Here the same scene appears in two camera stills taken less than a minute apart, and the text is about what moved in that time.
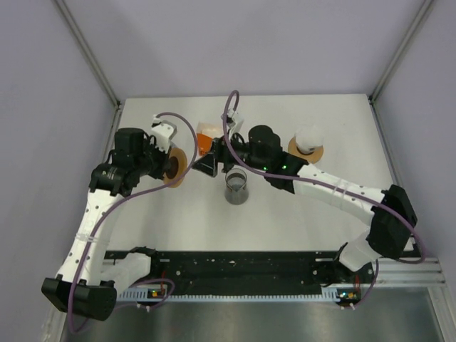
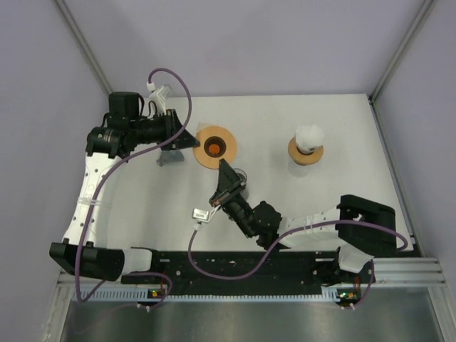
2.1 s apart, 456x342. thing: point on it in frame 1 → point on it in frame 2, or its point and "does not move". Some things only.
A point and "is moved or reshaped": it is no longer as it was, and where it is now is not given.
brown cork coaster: [313, 157] does not move
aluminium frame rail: [392, 271] does not move
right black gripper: [209, 164] → [229, 181]
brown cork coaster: [177, 166] is moved or reshaped
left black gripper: [148, 144] → [172, 125]
